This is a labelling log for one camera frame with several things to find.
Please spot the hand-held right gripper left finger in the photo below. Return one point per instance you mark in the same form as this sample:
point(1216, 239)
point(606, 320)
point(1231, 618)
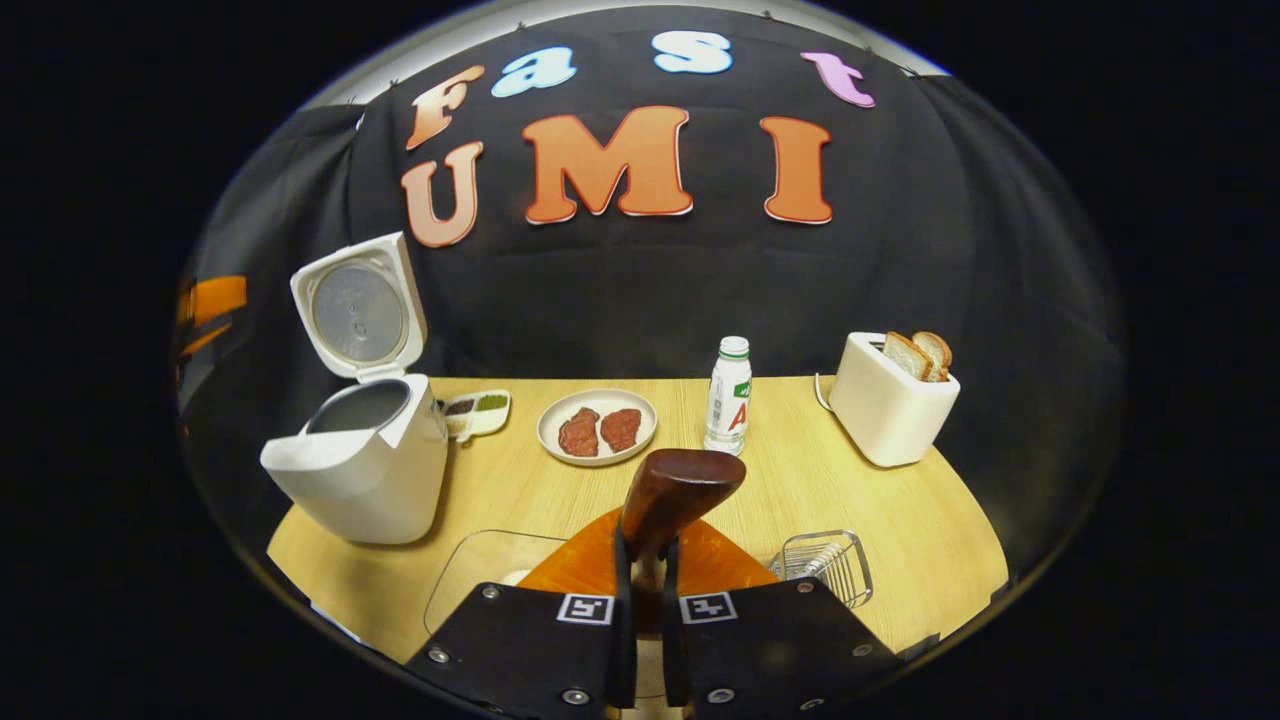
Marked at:
point(624, 650)

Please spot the black backdrop cloth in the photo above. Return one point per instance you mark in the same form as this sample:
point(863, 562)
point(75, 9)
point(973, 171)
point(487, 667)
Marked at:
point(650, 290)

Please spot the white round plate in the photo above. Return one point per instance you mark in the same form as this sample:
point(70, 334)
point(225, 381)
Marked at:
point(600, 398)

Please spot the brown wooden spoon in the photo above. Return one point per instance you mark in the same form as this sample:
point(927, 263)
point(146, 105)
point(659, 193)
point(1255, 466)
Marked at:
point(680, 490)

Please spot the white drink bottle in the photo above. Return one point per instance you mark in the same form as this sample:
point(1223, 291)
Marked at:
point(728, 400)

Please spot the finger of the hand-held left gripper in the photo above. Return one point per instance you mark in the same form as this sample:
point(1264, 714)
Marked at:
point(205, 340)
point(220, 298)

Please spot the white toaster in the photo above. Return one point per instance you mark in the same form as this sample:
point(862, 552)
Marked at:
point(885, 415)

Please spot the toast bread slice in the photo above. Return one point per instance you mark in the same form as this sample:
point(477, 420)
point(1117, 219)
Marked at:
point(938, 350)
point(906, 356)

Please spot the white divided bean dish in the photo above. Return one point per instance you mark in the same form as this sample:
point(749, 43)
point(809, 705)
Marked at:
point(478, 412)

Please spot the brown meat piece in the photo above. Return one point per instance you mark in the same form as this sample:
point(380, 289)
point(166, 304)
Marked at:
point(579, 433)
point(620, 429)

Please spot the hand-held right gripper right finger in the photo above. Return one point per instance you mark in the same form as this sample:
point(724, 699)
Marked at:
point(672, 660)

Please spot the clear container of rice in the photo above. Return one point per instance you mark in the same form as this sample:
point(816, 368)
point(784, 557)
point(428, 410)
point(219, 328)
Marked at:
point(480, 575)

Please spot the white rice cooker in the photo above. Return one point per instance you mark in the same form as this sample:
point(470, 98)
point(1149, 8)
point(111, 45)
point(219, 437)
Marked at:
point(360, 480)

